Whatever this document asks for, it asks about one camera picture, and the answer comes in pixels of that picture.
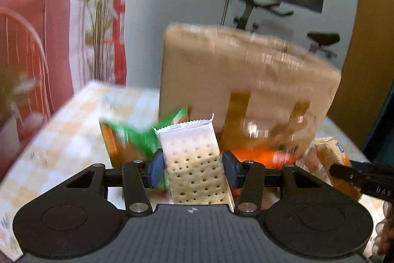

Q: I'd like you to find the person's right hand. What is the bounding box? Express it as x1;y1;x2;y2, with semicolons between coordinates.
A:
371;200;394;263

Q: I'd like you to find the orange biscuit packet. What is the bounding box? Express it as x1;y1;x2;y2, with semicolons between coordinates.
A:
314;136;364;202

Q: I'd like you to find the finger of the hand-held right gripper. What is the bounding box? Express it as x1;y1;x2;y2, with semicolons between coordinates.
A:
329;163;367;186
350;160;383;171

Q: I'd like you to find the green snack packet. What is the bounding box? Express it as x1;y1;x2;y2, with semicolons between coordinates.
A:
99;107;189;191

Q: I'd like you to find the yellow checkered tablecloth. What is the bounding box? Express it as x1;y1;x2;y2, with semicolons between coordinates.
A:
0;81;385;263

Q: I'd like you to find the brown wooden door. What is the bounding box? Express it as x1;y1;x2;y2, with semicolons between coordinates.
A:
340;0;394;148

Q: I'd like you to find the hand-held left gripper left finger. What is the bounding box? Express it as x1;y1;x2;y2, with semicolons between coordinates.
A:
58;148;168;217

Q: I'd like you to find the green artificial plant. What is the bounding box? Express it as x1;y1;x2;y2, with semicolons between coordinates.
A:
69;0;124;82

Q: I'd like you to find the orange red snack packet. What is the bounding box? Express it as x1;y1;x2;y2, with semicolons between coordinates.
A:
228;146;297;190

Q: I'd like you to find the dark teal panel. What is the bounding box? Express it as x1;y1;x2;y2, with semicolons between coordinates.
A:
361;90;394;164

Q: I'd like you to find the pink red curtain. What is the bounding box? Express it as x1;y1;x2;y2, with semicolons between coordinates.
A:
0;0;133;136

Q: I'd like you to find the white cracker packet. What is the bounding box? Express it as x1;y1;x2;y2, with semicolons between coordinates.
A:
153;113;236;205

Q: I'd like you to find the brown cardboard box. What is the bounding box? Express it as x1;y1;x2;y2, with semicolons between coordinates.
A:
158;23;343;165

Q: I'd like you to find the black exercise bike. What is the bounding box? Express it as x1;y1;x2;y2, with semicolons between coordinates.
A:
220;0;341;59

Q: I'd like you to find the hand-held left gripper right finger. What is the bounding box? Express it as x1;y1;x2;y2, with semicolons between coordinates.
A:
222;150;331;217

